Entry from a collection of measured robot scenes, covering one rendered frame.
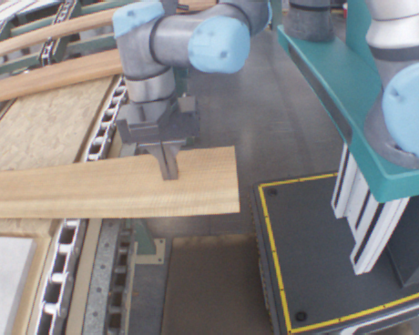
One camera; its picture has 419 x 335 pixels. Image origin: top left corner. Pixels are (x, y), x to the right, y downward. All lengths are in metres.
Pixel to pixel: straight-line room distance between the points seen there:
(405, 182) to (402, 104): 0.23
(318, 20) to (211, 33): 0.54
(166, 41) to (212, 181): 0.30
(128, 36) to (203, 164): 0.31
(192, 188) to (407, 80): 0.44
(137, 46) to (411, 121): 0.34
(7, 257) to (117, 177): 0.31
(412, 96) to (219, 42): 0.22
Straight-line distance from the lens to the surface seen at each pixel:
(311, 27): 0.88
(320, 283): 1.11
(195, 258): 1.53
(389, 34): 0.30
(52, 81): 1.27
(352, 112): 0.58
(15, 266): 0.70
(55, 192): 0.71
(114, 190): 0.64
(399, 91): 0.29
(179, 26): 0.41
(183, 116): 0.51
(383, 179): 0.48
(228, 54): 0.38
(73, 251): 0.62
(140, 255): 1.60
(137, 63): 0.46
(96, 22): 1.77
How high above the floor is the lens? 1.30
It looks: 43 degrees down
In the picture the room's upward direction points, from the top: 8 degrees counter-clockwise
